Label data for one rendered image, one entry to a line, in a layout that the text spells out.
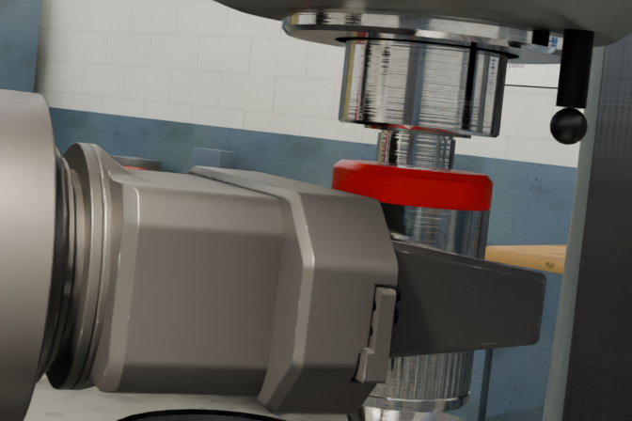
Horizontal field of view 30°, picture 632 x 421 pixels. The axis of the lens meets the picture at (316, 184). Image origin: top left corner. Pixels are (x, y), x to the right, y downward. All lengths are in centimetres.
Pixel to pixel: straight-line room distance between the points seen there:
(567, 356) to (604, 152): 13
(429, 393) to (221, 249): 8
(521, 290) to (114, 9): 714
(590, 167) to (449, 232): 42
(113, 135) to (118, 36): 61
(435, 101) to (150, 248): 9
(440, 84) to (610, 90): 41
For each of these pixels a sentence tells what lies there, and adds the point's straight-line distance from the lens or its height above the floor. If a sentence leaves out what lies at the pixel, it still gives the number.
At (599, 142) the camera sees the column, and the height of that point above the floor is 128.
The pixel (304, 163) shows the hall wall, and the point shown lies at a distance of 612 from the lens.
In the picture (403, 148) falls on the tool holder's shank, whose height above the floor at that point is 127.
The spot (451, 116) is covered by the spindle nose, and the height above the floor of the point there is 128.
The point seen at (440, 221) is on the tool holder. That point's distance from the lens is 33.
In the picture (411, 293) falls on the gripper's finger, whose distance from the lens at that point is 32.
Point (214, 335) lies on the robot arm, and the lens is 29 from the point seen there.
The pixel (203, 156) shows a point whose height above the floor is 104.
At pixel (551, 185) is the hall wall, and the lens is 522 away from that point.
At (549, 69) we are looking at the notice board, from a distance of 528.
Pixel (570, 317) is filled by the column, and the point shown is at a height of 118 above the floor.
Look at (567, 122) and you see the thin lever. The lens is 32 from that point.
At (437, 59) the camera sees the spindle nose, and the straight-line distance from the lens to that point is 32.
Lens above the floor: 128
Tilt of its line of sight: 3 degrees down
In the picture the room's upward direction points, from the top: 6 degrees clockwise
